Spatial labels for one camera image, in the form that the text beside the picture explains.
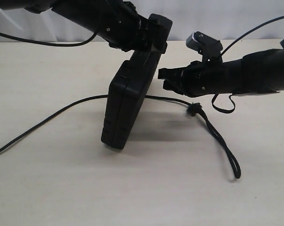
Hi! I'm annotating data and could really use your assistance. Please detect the black cord with loop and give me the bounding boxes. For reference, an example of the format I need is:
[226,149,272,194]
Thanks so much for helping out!
[0,95,241,180]

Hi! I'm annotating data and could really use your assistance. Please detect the white backdrop curtain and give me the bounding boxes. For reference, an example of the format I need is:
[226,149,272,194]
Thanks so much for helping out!
[0,0,284,42]

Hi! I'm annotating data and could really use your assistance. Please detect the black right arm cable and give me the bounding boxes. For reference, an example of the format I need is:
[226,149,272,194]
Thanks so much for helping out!
[211,14,284,113]

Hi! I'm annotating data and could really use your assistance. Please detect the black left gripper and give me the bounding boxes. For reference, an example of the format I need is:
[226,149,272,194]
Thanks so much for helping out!
[109,14,173,54]

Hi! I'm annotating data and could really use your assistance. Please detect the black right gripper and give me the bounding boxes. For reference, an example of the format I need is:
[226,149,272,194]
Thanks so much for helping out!
[158,61,227,97]

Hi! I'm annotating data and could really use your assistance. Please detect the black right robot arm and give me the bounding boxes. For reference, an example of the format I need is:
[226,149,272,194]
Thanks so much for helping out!
[158,49,284,97]

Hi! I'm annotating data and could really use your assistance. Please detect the black plastic tool case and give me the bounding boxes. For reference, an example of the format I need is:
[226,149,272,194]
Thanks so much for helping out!
[101,51,161,150]

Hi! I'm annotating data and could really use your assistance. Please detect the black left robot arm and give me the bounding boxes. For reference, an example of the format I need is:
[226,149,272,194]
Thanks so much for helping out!
[0,0,173,54]

